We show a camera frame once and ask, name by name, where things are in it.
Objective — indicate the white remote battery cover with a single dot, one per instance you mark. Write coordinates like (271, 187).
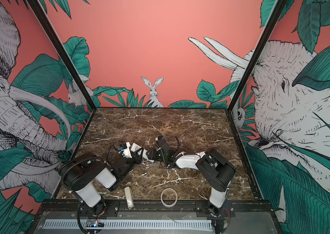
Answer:
(129, 197)

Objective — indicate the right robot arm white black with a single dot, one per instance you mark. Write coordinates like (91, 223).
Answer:
(214, 167)

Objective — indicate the black front mounting rail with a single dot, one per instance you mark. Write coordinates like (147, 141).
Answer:
(202, 208)

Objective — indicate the white ventilation grille strip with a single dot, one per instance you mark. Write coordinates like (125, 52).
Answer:
(134, 224)

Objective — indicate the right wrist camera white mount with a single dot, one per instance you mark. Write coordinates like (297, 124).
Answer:
(160, 142)

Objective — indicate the black frame post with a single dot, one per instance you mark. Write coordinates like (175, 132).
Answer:
(268, 29)
(52, 35)

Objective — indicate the right black frame post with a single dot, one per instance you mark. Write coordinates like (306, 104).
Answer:
(268, 29)

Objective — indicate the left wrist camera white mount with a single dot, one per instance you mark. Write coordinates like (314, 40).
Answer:
(124, 150)

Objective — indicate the small circuit board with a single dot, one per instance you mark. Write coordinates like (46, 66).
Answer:
(95, 224)

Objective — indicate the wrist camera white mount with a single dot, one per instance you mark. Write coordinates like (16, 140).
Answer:
(124, 150)
(160, 142)

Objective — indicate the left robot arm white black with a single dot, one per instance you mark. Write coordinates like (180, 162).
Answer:
(77, 176)

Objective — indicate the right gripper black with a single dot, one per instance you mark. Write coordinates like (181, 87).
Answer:
(152, 153)

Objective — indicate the left black frame post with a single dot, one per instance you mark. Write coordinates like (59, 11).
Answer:
(52, 35)

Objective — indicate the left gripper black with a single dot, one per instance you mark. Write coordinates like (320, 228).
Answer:
(135, 157)

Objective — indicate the white remote control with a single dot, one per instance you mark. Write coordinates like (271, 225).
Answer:
(135, 147)

